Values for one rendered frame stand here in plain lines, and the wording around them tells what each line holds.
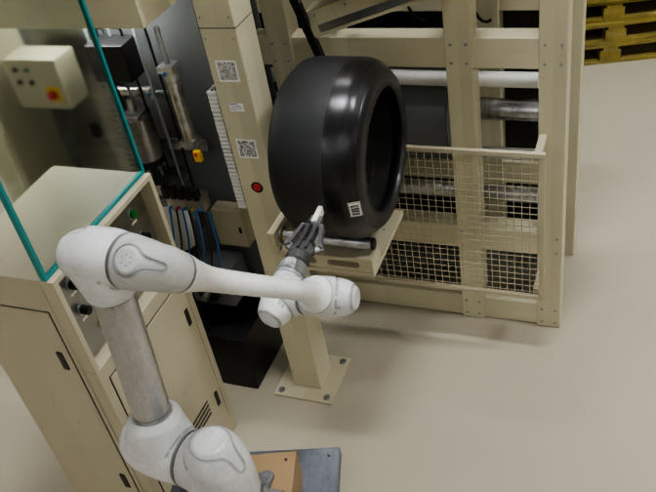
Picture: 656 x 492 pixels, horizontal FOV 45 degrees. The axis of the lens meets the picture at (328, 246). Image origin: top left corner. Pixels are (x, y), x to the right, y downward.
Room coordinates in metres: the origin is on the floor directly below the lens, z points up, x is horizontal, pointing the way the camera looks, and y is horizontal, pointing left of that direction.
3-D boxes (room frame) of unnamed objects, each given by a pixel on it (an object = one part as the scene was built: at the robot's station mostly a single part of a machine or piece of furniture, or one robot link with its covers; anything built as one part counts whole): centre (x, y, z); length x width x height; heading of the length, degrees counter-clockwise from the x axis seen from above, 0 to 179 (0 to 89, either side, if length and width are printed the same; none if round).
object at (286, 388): (2.44, 0.18, 0.01); 0.27 x 0.27 x 0.02; 63
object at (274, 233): (2.43, 0.10, 0.90); 0.40 x 0.03 x 0.10; 153
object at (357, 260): (2.22, 0.00, 0.84); 0.36 x 0.09 x 0.06; 63
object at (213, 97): (2.45, 0.27, 1.19); 0.05 x 0.04 x 0.48; 153
